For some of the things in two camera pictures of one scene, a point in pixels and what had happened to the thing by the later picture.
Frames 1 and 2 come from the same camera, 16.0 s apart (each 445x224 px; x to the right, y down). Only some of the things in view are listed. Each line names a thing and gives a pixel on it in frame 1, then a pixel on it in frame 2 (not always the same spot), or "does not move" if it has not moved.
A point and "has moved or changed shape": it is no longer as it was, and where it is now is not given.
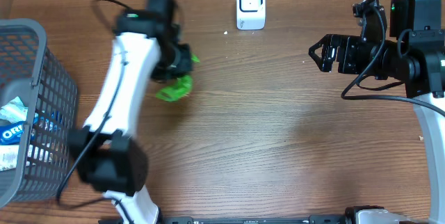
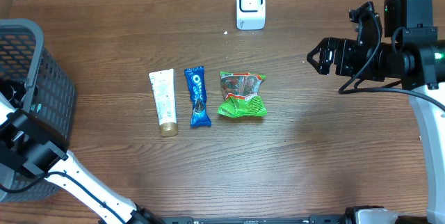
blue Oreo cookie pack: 12,133 has moved or changed shape
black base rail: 309,220 does not move
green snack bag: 180,89 to 240,90
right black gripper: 346,62 does not move
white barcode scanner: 251,6 does not move
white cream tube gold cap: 8,156 has moved or changed shape
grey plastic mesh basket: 29,71 does not move
